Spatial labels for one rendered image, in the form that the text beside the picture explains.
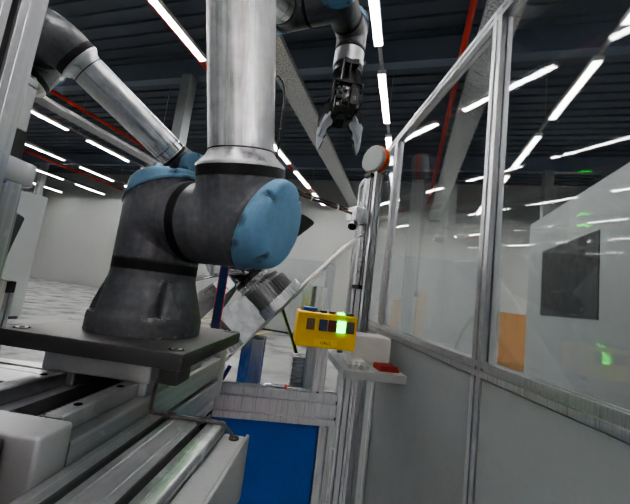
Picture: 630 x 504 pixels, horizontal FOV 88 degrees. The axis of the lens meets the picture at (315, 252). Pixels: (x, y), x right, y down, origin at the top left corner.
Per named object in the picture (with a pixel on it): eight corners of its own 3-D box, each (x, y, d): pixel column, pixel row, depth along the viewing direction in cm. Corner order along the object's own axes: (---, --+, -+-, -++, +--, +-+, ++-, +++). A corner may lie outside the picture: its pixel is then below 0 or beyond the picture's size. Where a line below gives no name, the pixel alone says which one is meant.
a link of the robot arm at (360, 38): (334, 3, 81) (344, 30, 89) (329, 43, 80) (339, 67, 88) (365, -4, 78) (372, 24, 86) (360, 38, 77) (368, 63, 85)
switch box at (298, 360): (318, 405, 150) (324, 356, 152) (321, 413, 141) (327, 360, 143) (285, 402, 148) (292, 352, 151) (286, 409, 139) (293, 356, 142)
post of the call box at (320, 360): (321, 390, 91) (326, 344, 92) (322, 394, 88) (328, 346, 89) (310, 389, 90) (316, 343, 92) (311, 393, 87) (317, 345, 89)
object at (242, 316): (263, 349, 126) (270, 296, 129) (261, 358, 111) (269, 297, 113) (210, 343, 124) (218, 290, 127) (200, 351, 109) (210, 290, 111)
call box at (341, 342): (346, 350, 96) (350, 313, 97) (354, 357, 86) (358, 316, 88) (291, 344, 95) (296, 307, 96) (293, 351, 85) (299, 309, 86)
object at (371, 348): (378, 357, 155) (380, 333, 156) (389, 365, 139) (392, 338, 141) (342, 353, 153) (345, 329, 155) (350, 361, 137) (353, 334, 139)
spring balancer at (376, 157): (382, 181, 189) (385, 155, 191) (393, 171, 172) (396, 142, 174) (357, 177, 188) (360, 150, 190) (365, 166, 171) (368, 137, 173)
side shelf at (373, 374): (377, 362, 157) (377, 356, 157) (406, 384, 122) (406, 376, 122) (327, 357, 155) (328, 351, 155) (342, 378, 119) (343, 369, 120)
